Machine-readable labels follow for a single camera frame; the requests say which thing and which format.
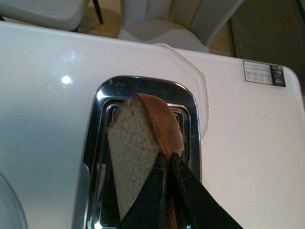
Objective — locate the beige chair on right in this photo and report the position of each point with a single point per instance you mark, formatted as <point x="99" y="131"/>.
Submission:
<point x="183" y="24"/>

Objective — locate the grey round plate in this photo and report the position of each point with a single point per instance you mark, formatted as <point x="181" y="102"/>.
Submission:
<point x="12" y="215"/>

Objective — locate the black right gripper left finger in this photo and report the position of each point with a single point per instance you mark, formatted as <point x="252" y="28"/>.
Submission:
<point x="149" y="209"/>

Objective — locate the slice of brown bread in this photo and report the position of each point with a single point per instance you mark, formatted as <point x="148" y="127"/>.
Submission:
<point x="141" y="128"/>

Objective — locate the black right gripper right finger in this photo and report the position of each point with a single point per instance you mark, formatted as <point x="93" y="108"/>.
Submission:
<point x="195" y="208"/>

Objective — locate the black white label sticker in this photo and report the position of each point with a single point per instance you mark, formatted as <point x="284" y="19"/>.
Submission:
<point x="264" y="73"/>

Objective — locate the beige chair on left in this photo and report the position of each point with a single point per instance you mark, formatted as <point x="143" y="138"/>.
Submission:
<point x="64" y="15"/>

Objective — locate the beige chair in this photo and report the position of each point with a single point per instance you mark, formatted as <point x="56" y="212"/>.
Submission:
<point x="183" y="24"/>
<point x="64" y="15"/>

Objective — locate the white chrome toaster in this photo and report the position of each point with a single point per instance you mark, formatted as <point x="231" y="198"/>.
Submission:
<point x="96" y="201"/>

